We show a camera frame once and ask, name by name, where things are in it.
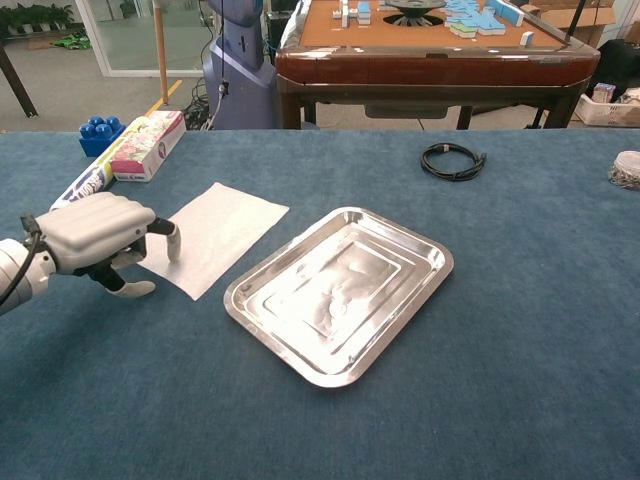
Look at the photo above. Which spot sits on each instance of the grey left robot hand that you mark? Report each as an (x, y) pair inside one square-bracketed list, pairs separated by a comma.
[(95, 230)]

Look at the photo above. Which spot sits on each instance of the white paper sheet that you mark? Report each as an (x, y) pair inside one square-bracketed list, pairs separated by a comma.
[(220, 235)]

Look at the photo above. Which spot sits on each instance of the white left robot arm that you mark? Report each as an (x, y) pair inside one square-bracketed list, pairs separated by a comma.
[(15, 270)]

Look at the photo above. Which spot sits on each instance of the cling wrap roll blue print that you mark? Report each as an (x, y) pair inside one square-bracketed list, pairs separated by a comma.
[(85, 185)]

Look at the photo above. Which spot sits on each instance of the blue toy building brick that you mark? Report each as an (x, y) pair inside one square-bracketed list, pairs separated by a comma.
[(100, 132)]

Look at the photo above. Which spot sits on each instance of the floral pink white carton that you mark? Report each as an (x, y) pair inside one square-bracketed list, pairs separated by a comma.
[(150, 145)]

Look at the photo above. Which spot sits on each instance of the dark slanted table leg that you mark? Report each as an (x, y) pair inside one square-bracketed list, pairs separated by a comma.
[(17, 85)]

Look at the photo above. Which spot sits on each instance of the green item on floor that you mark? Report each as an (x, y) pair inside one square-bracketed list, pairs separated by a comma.
[(72, 41)]

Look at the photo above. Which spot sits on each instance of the wooden pole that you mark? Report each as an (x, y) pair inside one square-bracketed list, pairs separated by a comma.
[(160, 50)]

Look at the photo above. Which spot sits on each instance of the purple blue machine base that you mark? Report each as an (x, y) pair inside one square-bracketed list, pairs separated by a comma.
[(240, 75)]

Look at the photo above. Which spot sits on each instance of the row of potted plants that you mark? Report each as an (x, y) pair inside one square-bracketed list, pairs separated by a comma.
[(35, 17)]

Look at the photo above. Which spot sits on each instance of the silver metal tray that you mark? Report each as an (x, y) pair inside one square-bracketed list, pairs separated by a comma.
[(330, 300)]

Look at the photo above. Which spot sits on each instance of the small mahjong tile stack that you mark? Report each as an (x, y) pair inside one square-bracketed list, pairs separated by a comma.
[(352, 14)]

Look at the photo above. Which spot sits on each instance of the brown mahjong table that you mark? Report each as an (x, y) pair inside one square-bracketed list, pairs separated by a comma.
[(425, 65)]

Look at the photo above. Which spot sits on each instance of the black mahjong table dial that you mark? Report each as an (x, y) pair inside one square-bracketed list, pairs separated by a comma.
[(414, 7)]

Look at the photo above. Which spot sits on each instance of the large mahjong tile pile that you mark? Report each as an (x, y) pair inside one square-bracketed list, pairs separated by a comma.
[(475, 20)]

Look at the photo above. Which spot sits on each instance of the single blue white mahjong tile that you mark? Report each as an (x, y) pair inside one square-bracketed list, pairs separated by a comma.
[(526, 38)]

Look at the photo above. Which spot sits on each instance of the white plastic crate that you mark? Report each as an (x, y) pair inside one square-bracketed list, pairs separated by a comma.
[(600, 115)]

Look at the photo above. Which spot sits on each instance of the thin black pole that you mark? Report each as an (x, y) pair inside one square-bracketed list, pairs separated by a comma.
[(575, 22)]

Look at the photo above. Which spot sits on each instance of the small carton in crate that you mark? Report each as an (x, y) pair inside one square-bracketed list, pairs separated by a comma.
[(603, 92)]

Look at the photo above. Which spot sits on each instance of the black bag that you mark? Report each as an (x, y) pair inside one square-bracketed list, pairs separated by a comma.
[(620, 60)]

